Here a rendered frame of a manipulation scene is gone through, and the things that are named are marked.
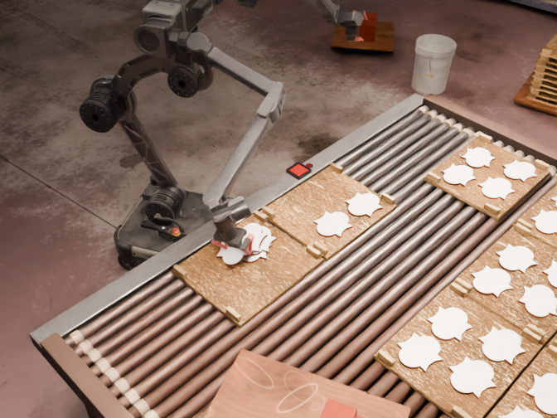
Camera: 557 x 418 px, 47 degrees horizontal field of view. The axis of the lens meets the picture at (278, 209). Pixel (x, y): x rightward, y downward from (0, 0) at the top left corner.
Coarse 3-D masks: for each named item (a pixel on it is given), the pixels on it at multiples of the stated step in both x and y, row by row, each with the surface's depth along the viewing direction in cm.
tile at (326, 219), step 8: (328, 216) 241; (336, 216) 241; (344, 216) 241; (320, 224) 238; (328, 224) 238; (336, 224) 238; (344, 224) 238; (320, 232) 235; (328, 232) 235; (336, 232) 235
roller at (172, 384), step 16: (416, 192) 256; (400, 208) 249; (384, 224) 243; (368, 240) 239; (336, 256) 229; (320, 272) 224; (304, 288) 220; (272, 304) 213; (256, 320) 208; (240, 336) 204; (208, 352) 198; (224, 352) 201; (192, 368) 194; (176, 384) 190; (144, 400) 186; (160, 400) 187
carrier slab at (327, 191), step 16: (320, 176) 261; (336, 176) 261; (288, 192) 253; (304, 192) 253; (320, 192) 253; (336, 192) 253; (352, 192) 253; (368, 192) 254; (272, 208) 246; (288, 208) 246; (304, 208) 246; (320, 208) 246; (336, 208) 246; (384, 208) 247; (288, 224) 240; (304, 224) 240; (352, 224) 240; (368, 224) 240; (304, 240) 233; (320, 240) 233; (336, 240) 233; (352, 240) 234
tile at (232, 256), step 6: (228, 246) 226; (222, 252) 226; (228, 252) 225; (234, 252) 224; (240, 252) 223; (228, 258) 223; (234, 258) 223; (240, 258) 222; (228, 264) 222; (234, 264) 221
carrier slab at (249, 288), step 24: (288, 240) 233; (192, 264) 224; (216, 264) 224; (240, 264) 224; (264, 264) 224; (288, 264) 224; (312, 264) 224; (192, 288) 216; (216, 288) 216; (240, 288) 216; (264, 288) 216; (288, 288) 217; (240, 312) 208
